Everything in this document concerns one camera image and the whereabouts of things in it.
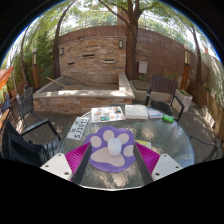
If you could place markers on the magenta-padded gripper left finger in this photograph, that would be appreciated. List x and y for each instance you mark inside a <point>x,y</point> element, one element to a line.
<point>56,166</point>

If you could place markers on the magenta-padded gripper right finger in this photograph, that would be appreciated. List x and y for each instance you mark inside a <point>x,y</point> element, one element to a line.
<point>166,166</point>

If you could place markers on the purple paw-shaped mouse pad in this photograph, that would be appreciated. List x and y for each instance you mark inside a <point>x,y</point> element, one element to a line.
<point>106,161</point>

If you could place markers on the yellow card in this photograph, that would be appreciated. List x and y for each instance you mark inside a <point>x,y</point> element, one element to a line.
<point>144,144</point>

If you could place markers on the black metal armchair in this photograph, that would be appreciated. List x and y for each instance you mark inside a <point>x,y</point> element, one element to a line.
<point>208,142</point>
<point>20,146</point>

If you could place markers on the white licence plate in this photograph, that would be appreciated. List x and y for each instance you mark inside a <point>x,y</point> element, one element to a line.
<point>78,129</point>

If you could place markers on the green packet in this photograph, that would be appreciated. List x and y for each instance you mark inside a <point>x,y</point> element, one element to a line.
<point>168,118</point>

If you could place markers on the white and blue book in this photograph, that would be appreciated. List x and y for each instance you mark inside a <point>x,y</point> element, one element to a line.
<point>154,114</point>

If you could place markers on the white flat box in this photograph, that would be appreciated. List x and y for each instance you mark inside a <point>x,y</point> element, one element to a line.
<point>136,111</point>

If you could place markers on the white planter box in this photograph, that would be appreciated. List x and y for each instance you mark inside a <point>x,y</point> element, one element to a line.
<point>185,100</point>

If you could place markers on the raised stone basin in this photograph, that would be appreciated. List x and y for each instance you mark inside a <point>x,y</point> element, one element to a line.
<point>83,100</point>

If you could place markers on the colourful picture sheet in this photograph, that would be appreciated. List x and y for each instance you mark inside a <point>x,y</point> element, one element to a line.
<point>108,114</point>

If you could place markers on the dark wooden slat armchair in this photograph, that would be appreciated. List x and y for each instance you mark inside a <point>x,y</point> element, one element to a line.
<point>163,85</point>

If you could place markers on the grey utility box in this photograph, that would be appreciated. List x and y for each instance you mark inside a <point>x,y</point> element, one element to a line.
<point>142,67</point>

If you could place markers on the orange fabric canopy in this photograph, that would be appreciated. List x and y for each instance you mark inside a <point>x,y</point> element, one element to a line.
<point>5,77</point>

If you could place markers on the thin curved tree trunk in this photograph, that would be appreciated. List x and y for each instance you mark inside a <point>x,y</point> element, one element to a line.
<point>56,56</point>

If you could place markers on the thick tree trunk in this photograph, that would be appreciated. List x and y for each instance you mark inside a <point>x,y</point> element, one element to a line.
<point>132,50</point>

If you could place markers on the wooden lamp post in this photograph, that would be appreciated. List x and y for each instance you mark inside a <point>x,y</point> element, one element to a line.
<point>35,71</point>
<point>185,71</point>

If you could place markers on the wall lamp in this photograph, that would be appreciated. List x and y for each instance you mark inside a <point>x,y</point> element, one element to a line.
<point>61,51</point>
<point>121,44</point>

